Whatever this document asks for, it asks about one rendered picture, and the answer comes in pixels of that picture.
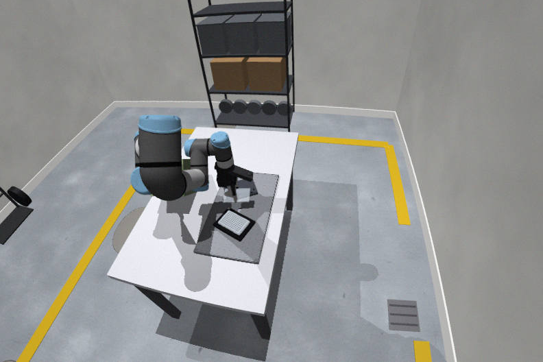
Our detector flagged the black rectangular frame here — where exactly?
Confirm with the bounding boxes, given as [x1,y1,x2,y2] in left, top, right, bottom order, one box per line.
[213,208,256,241]

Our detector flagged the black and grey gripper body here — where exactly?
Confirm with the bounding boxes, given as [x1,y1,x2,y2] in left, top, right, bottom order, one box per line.
[214,162,237,187]

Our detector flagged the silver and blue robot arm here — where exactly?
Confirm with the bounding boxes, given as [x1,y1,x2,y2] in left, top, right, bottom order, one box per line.
[130,115,234,201]

